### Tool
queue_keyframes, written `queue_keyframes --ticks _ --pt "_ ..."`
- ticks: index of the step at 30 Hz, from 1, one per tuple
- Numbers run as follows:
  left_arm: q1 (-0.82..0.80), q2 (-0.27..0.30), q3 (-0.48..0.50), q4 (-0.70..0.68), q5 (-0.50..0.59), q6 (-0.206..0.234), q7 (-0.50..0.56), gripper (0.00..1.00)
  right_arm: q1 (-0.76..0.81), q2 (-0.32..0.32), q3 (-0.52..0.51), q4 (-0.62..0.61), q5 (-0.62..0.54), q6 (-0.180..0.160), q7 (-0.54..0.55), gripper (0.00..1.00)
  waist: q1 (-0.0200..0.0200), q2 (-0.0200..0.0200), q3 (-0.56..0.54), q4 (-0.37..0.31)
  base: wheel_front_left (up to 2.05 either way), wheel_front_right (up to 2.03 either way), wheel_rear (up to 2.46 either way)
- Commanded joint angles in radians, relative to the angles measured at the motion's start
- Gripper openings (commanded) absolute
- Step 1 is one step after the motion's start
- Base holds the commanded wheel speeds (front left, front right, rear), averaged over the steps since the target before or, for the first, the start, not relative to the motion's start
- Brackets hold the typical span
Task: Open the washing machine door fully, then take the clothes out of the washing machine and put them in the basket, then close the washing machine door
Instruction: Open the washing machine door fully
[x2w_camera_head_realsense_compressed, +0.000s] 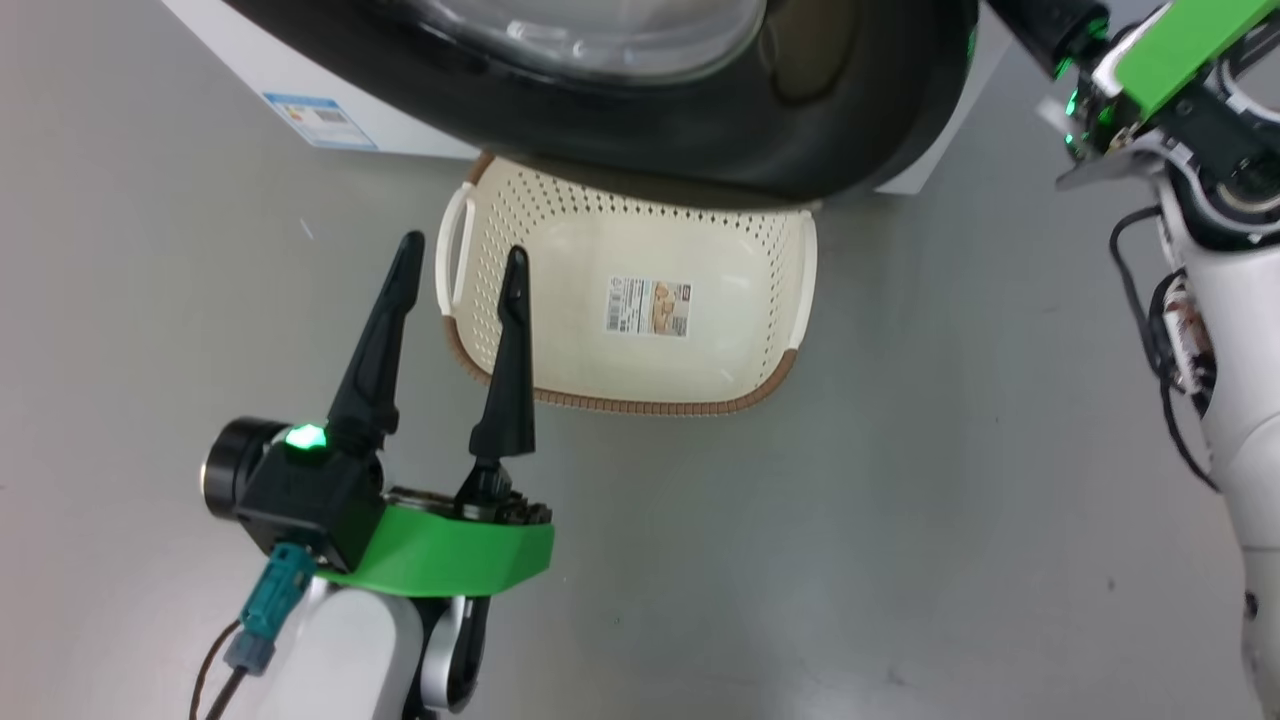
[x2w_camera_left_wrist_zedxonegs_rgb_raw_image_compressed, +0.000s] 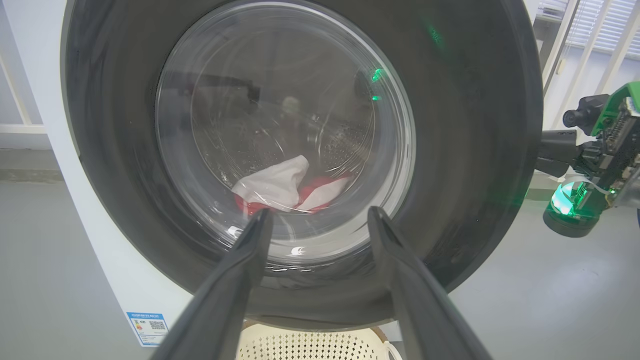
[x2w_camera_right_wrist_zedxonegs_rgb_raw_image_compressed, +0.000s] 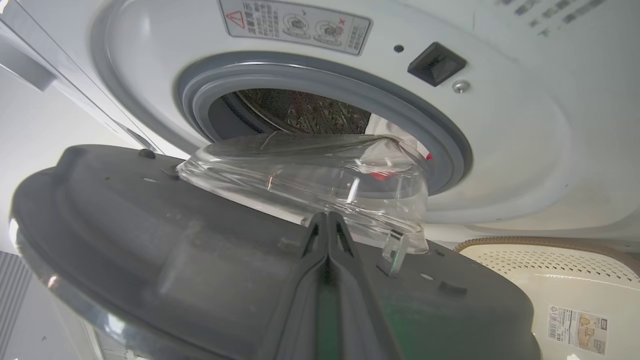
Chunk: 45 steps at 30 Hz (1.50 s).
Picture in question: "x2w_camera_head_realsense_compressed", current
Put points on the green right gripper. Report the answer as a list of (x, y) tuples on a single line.
[(1190, 45)]

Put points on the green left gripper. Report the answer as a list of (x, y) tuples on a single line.
[(450, 555)]

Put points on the black glass washing machine door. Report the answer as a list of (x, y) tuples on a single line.
[(800, 110)]

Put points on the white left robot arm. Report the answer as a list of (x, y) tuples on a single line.
[(350, 650)]

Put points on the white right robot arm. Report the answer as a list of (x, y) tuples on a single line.
[(1240, 330)]

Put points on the cream perforated laundry basket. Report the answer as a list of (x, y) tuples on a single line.
[(600, 350)]

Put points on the basket product label sticker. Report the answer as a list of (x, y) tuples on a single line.
[(648, 306)]

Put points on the white washing machine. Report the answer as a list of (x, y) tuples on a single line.
[(290, 70)]

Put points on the blue energy label sticker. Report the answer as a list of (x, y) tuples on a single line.
[(320, 122)]

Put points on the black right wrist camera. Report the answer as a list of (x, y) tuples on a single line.
[(1050, 25)]

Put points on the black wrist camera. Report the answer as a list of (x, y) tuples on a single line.
[(300, 495), (1050, 25)]

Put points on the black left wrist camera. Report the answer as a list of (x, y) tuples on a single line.
[(300, 495)]

